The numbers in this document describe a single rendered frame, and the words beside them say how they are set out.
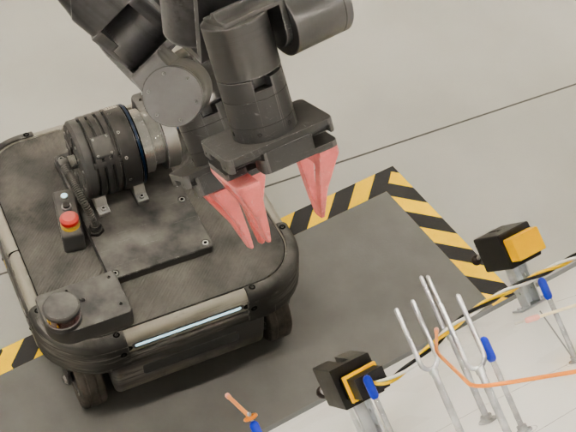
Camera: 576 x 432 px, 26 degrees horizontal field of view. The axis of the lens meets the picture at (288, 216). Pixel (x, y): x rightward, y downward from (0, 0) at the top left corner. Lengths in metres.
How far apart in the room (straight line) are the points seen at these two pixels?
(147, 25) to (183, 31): 0.14
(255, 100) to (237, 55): 0.04
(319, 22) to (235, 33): 0.08
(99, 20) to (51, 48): 2.11
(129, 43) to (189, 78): 0.10
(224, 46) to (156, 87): 0.15
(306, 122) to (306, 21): 0.09
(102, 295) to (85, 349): 0.11
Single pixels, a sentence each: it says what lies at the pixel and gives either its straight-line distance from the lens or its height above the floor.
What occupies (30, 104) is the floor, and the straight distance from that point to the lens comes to 3.18.
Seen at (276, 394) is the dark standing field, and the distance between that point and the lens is 2.56.
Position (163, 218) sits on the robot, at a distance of 2.51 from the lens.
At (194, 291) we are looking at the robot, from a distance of 2.41.
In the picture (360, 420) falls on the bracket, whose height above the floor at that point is 1.13.
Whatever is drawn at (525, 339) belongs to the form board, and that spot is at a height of 1.03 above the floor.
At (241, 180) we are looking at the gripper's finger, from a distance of 1.06.
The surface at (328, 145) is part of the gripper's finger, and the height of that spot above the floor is 1.37.
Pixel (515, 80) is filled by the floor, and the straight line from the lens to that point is 3.23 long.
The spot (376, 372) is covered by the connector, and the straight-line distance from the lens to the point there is 1.14.
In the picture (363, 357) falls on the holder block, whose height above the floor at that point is 1.18.
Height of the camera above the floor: 2.13
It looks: 48 degrees down
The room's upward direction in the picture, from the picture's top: straight up
